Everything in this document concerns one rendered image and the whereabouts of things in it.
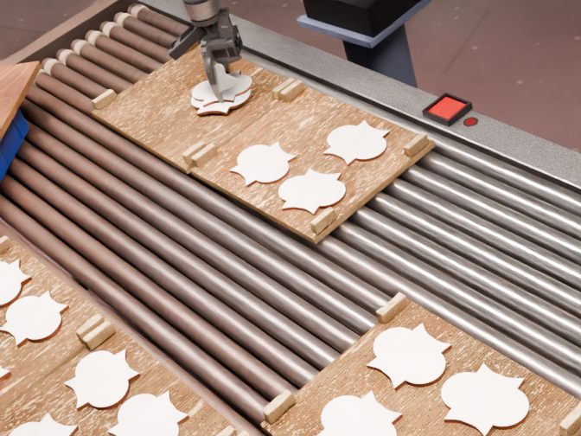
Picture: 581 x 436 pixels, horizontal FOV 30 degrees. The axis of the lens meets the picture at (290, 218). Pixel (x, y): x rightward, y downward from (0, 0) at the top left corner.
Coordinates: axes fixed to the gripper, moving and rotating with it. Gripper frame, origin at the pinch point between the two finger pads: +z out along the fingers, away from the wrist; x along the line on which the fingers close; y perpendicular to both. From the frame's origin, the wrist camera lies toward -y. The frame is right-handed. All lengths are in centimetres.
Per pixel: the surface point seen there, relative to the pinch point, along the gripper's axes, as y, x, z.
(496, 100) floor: 57, 112, 96
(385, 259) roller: 40, -60, 5
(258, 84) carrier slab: 8.1, 2.4, 2.3
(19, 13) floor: -171, 244, 95
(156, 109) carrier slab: -17.2, -1.3, 2.3
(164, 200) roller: -9.6, -33.4, 4.6
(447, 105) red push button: 52, -17, 3
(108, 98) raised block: -30.2, 4.4, 0.6
